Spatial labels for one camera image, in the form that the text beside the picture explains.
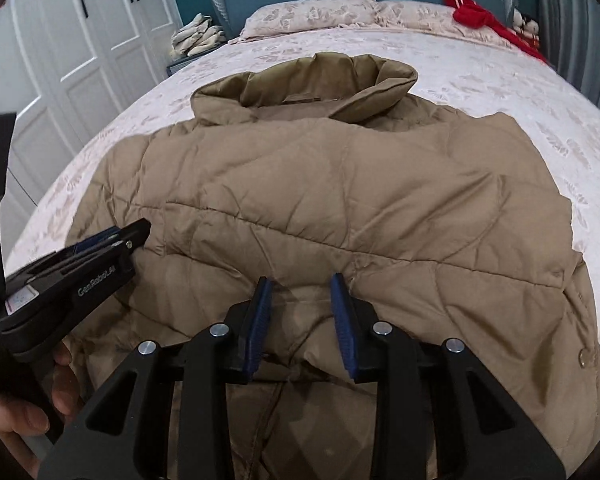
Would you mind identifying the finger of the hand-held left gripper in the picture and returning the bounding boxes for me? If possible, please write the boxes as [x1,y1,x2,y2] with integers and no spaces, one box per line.
[72,217,151,255]
[60,239,136,281]

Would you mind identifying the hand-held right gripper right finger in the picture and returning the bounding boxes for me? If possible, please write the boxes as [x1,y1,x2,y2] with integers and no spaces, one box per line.
[330,272,566,480]

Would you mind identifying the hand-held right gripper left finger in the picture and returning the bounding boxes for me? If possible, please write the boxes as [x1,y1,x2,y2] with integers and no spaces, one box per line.
[39,276,274,480]

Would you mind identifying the tan puffer jacket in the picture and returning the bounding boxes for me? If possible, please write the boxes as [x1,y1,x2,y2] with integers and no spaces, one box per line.
[62,52,600,480]

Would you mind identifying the person's left hand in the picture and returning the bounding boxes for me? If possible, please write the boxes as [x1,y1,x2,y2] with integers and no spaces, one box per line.
[0,344,87,479]

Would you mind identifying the white panelled wardrobe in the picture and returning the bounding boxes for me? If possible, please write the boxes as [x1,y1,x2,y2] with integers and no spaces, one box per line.
[0,0,186,261]

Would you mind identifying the pile of beige cloth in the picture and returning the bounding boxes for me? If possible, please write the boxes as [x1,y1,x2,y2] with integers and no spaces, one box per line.
[170,14,227,58]

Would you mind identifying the bed with butterfly sheet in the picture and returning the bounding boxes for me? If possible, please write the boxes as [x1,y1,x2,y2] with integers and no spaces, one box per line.
[5,25,600,361]

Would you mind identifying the pink leaf print pillow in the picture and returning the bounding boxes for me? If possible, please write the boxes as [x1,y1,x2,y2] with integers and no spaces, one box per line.
[228,0,381,45]
[375,0,511,48]

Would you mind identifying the red knitted cloth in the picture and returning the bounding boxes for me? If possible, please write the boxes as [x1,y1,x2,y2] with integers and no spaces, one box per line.
[444,0,553,66]

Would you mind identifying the small plush toys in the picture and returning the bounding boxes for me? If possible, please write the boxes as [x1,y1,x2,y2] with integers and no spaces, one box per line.
[511,7,541,37]

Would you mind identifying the grey curtain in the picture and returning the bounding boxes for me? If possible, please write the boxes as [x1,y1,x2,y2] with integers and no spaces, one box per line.
[532,0,600,126]

